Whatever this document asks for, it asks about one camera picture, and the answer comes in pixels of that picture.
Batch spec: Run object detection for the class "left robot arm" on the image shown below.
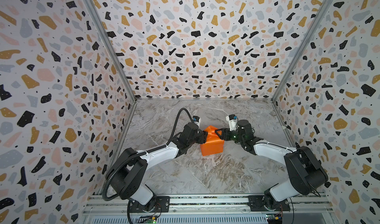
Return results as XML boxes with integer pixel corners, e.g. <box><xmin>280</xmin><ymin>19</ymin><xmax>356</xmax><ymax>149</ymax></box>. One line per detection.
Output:
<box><xmin>102</xmin><ymin>122</ymin><xmax>208</xmax><ymax>206</ymax></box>

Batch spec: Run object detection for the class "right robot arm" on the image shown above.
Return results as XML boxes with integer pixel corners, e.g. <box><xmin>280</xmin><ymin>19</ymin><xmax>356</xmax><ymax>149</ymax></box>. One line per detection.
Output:
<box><xmin>215</xmin><ymin>119</ymin><xmax>328</xmax><ymax>207</ymax></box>

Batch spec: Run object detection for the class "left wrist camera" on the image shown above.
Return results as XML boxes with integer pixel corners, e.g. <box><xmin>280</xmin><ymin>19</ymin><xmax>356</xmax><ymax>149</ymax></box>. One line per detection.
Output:
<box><xmin>193</xmin><ymin>116</ymin><xmax>201</xmax><ymax>126</ymax></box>

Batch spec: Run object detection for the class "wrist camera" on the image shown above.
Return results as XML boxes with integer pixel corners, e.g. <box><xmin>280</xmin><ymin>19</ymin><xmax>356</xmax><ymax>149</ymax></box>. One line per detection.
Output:
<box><xmin>226</xmin><ymin>114</ymin><xmax>238</xmax><ymax>131</ymax></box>
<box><xmin>193</xmin><ymin>116</ymin><xmax>201</xmax><ymax>126</ymax></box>

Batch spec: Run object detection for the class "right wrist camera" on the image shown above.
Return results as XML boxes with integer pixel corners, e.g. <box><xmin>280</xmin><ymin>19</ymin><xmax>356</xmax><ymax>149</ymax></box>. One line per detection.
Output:
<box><xmin>226</xmin><ymin>114</ymin><xmax>238</xmax><ymax>131</ymax></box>

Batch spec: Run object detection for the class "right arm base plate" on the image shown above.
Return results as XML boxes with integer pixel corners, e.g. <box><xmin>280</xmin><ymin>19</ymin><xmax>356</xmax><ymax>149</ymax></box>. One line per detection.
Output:
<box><xmin>247</xmin><ymin>195</ymin><xmax>291</xmax><ymax>212</ymax></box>

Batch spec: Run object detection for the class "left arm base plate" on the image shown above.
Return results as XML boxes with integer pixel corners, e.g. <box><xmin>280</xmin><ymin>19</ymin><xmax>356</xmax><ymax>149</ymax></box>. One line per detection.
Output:
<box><xmin>128</xmin><ymin>196</ymin><xmax>170</xmax><ymax>213</ymax></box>

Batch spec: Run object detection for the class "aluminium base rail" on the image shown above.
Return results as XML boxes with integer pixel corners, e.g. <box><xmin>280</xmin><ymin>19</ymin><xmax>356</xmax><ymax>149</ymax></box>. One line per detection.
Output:
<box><xmin>81</xmin><ymin>193</ymin><xmax>338</xmax><ymax>224</ymax></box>

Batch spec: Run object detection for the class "black corrugated cable left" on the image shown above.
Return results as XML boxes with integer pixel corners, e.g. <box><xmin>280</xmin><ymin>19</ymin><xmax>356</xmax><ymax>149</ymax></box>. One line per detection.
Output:
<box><xmin>101</xmin><ymin>108</ymin><xmax>194</xmax><ymax>201</ymax></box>

